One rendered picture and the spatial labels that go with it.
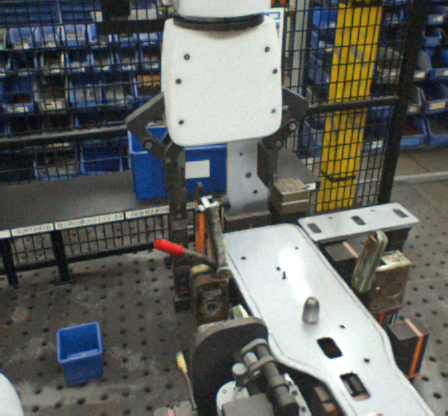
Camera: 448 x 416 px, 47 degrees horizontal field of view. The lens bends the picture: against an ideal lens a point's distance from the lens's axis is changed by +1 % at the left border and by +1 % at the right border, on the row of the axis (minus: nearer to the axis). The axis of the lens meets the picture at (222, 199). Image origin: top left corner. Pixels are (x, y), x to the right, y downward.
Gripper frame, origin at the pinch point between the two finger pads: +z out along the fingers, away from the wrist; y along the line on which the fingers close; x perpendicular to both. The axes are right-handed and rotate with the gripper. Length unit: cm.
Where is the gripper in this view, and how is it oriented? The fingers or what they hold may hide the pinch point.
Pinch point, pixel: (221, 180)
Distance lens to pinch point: 49.4
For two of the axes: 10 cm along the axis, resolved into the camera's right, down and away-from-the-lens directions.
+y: 9.6, -1.6, 2.3
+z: 0.1, 8.6, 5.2
